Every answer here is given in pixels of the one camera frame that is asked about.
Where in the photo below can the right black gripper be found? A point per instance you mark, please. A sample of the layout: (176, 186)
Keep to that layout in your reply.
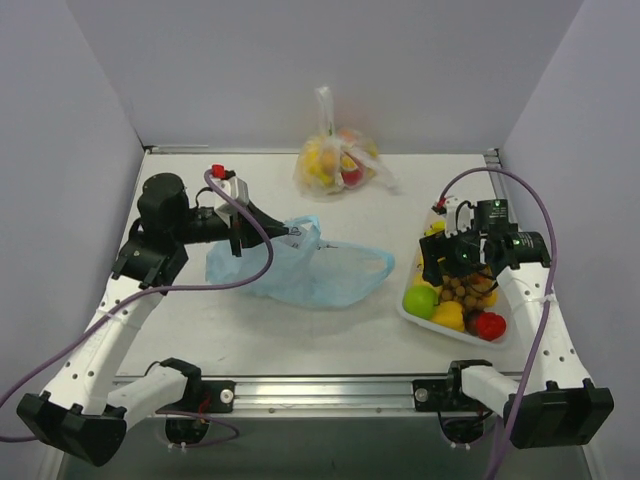
(435, 256)

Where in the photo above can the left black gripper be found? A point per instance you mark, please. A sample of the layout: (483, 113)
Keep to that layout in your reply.
(236, 232)

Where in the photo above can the green fake apple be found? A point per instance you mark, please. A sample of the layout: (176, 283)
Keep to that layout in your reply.
(420, 301)

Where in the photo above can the light blue plastic bag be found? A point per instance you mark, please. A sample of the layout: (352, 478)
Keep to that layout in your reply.
(311, 272)

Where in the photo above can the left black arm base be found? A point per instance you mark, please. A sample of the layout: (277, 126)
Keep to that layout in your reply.
(193, 423)

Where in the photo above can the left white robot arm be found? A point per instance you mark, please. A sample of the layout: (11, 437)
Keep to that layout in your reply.
(78, 412)

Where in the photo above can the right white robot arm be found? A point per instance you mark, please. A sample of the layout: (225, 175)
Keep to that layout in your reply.
(555, 403)

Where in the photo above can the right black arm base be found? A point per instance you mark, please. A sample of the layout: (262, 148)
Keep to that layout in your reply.
(462, 420)

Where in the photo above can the brown fake longan bunch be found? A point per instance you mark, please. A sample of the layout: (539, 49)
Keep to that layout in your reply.
(477, 291)

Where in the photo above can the yellow fake bell pepper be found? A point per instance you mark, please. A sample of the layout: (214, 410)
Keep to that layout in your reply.
(449, 314)

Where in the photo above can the yellow fake banana bunch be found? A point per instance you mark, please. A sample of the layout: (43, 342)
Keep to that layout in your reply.
(435, 228)

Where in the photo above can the red fake bell pepper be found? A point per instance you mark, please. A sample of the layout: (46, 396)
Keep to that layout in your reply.
(490, 326)

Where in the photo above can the clear tied bag of fruits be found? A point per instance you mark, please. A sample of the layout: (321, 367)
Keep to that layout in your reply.
(333, 160)

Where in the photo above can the white plastic basket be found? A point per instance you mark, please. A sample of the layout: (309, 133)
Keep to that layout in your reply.
(487, 214)

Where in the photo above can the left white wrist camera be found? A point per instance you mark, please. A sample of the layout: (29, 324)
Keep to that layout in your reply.
(230, 191)

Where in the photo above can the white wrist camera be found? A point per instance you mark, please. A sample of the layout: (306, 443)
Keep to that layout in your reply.
(230, 191)
(458, 215)

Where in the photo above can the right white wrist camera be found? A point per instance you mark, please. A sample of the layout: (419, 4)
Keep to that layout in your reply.
(458, 215)

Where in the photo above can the aluminium front rail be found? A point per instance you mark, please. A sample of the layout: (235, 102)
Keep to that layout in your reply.
(323, 396)

